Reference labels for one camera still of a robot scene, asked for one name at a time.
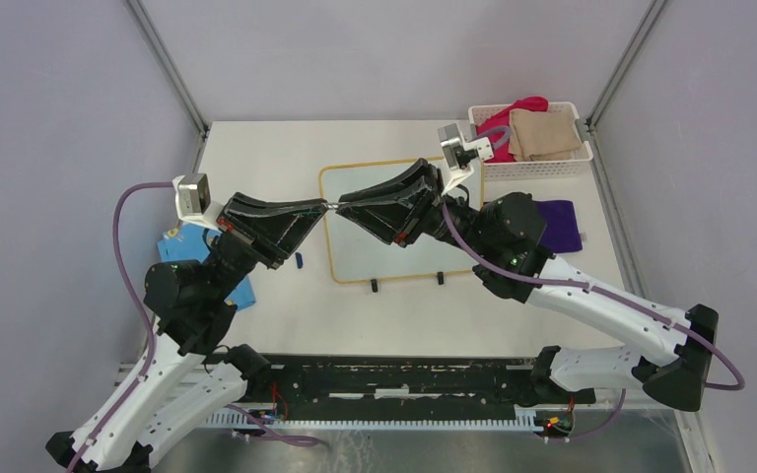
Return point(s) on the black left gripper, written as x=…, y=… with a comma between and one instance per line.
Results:
x=270, y=230

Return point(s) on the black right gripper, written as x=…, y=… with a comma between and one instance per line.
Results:
x=400, y=207

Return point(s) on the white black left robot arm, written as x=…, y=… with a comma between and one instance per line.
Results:
x=139, y=422

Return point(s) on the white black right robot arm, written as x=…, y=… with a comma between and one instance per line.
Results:
x=664, y=351

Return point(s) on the black whiteboard stand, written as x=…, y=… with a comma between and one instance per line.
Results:
x=438, y=278

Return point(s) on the red cloth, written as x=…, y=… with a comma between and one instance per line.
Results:
x=505, y=144

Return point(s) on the beige cloth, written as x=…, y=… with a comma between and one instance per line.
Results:
x=538, y=136

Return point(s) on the white perforated plastic basket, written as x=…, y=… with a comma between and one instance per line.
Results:
x=580, y=159

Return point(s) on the purple towel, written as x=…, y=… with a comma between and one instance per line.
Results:
x=562, y=233

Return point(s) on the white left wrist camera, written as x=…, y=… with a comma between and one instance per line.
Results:
x=193, y=203

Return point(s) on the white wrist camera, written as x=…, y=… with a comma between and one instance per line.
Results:
x=193, y=203
x=459, y=154

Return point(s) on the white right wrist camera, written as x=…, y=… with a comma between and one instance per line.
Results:
x=459, y=154

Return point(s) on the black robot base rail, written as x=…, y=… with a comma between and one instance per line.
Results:
x=376, y=389

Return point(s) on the aluminium frame rail right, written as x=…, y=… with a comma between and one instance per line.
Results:
x=610, y=197

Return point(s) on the aluminium frame rail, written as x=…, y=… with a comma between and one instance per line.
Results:
x=149, y=31
x=610, y=197

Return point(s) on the aluminium frame rail left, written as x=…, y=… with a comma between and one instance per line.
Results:
x=149, y=31

